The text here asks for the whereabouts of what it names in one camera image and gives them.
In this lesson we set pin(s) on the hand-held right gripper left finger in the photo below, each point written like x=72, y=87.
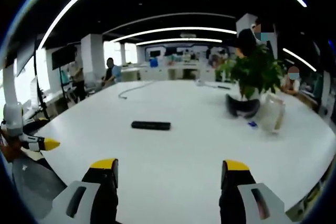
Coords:
x=101, y=182

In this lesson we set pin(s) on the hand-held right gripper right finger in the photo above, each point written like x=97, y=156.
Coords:
x=236, y=184

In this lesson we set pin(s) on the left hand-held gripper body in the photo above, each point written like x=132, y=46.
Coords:
x=12, y=119

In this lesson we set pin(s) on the black remote control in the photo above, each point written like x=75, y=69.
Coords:
x=151, y=125

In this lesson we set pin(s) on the black tripod stand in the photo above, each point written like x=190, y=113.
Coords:
x=40, y=87

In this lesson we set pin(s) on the small blue object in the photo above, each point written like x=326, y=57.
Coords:
x=252, y=123

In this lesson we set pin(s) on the black headset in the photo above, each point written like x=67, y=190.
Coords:
x=241, y=107

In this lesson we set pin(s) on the small black flat object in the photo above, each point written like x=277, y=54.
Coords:
x=223, y=87

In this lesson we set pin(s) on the green potted plant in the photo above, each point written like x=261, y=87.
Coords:
x=256, y=72

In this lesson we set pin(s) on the black wall monitor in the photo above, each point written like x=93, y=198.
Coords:
x=63, y=56

